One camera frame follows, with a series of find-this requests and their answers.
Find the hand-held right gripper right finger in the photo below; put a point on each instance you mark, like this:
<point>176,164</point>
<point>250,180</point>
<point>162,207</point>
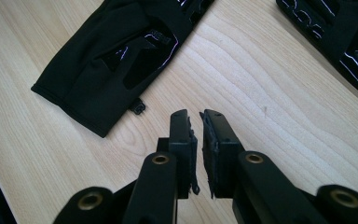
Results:
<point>220,149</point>

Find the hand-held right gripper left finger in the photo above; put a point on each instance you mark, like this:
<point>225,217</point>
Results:
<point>183,146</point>

